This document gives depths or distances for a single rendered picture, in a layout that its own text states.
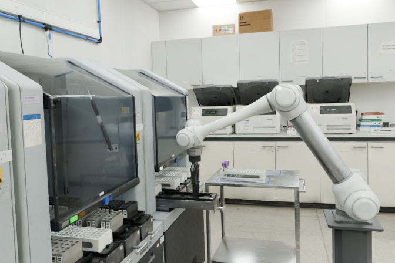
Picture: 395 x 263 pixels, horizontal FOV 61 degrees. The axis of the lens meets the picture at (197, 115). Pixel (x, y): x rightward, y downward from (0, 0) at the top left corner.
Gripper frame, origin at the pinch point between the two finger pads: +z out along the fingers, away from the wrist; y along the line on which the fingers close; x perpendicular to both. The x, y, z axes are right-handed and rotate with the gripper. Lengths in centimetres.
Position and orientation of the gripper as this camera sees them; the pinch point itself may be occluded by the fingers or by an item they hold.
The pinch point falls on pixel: (196, 188)
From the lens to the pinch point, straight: 202.0
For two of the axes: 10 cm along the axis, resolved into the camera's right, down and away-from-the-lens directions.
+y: -2.6, 0.6, -9.6
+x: 9.6, -0.2, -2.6
